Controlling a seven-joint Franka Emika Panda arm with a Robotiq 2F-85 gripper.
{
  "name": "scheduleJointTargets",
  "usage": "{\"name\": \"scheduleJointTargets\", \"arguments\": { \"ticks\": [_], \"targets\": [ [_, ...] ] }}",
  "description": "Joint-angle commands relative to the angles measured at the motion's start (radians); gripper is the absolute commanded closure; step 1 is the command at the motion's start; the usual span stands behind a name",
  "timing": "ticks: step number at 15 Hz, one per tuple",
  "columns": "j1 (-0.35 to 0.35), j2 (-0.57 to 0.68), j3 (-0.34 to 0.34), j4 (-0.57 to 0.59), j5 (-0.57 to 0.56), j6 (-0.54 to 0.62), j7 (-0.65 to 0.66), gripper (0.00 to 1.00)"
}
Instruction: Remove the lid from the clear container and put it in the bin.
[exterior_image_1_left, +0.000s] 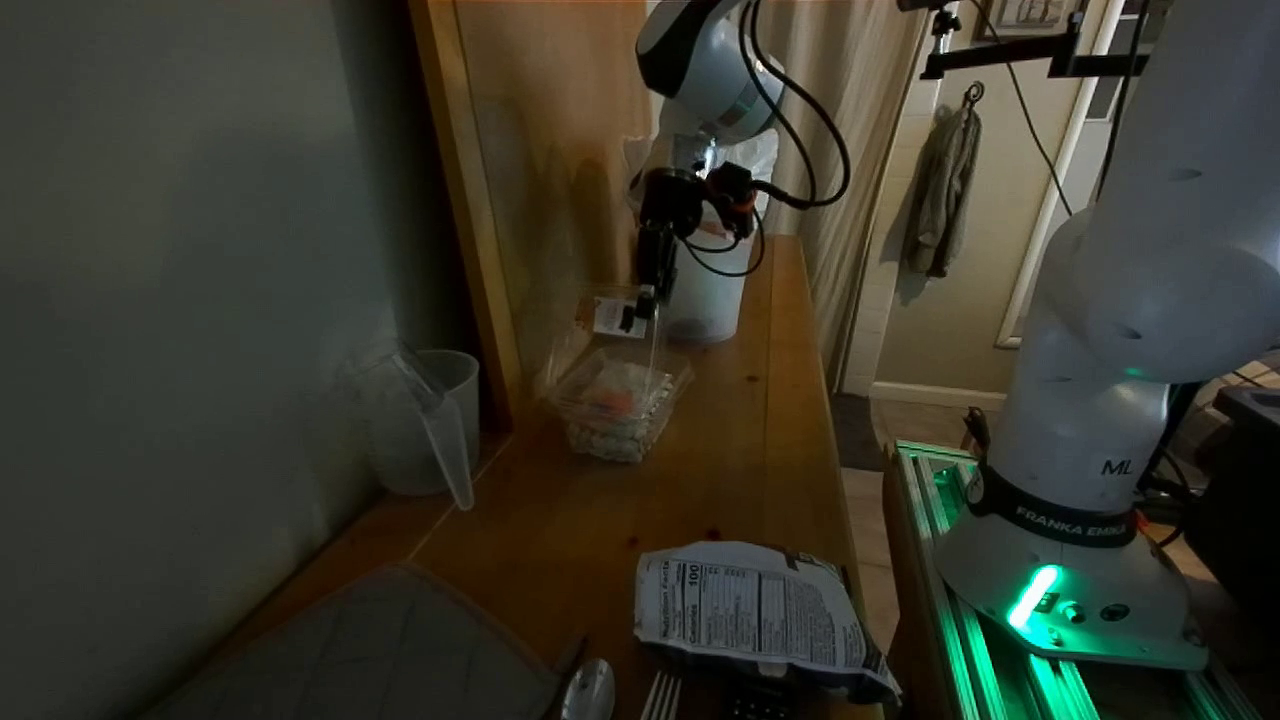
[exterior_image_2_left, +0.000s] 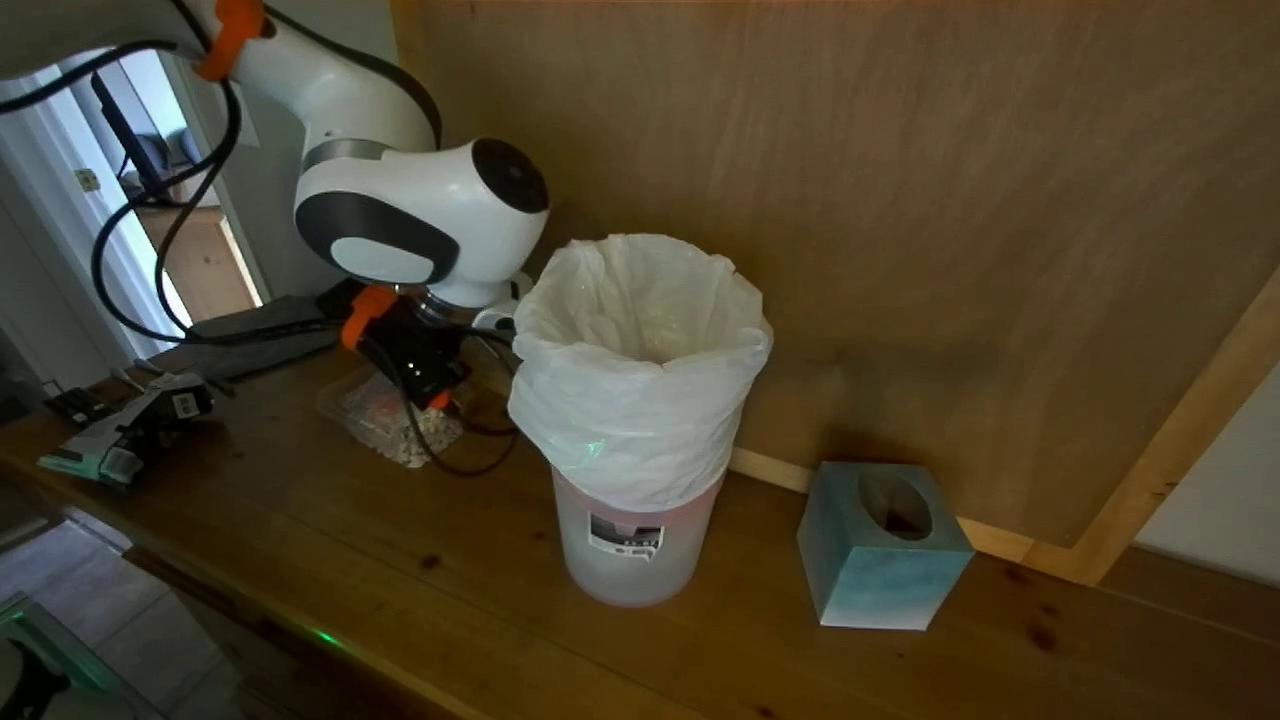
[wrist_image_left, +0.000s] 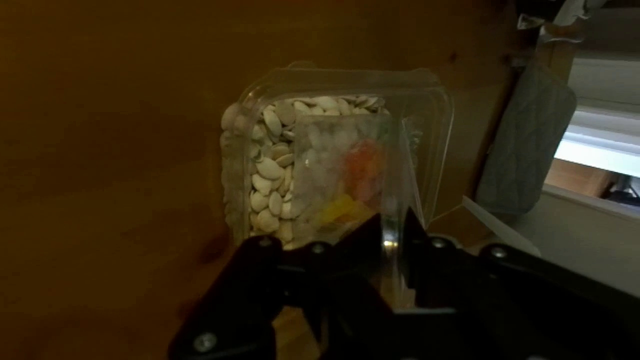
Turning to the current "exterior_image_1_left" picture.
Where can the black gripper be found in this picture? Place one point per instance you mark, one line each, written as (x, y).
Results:
(681, 202)

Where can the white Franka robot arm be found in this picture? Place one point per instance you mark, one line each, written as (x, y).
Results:
(1145, 267)

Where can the clear plastic food container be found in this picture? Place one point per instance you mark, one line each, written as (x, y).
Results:
(616, 415)

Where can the wooden board panel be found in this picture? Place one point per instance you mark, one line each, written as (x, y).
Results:
(534, 202)

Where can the beige curtain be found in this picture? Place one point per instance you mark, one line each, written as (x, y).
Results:
(846, 160)

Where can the clear plastic measuring jug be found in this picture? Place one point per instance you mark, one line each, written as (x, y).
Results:
(434, 422)

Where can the hanging grey cloth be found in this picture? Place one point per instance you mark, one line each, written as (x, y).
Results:
(942, 186)

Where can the crumpled printed paper packet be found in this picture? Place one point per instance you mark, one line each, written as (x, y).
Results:
(753, 615)

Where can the metal spoon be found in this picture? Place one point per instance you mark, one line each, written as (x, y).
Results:
(588, 690)

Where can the metal fork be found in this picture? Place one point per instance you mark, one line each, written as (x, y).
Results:
(661, 698)

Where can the grey fabric mat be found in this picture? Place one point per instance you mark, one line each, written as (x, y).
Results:
(373, 653)

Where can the green-lit aluminium robot stand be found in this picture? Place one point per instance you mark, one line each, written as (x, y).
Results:
(1014, 664)

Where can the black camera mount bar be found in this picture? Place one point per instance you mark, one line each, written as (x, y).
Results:
(1027, 53)

